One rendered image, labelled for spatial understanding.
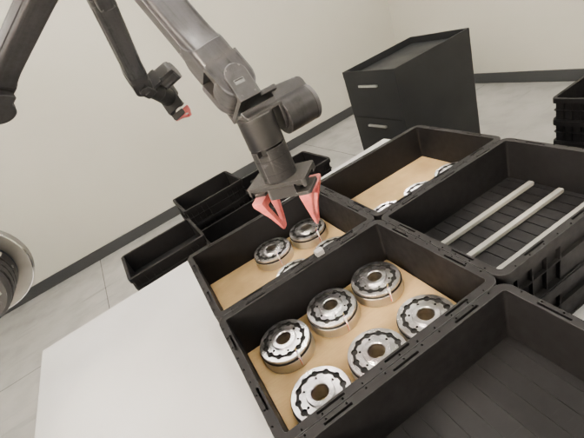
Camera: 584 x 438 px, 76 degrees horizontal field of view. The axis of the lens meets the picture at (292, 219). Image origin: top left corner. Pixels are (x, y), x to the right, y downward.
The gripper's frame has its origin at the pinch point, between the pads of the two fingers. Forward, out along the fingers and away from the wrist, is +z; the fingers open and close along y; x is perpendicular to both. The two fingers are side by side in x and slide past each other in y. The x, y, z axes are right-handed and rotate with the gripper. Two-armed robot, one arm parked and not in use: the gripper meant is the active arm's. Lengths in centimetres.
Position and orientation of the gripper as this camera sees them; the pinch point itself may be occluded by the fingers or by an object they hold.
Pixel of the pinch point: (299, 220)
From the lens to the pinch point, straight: 64.7
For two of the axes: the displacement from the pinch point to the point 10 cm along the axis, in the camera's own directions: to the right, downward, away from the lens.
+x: -2.7, 5.7, -7.7
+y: -9.0, 1.5, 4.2
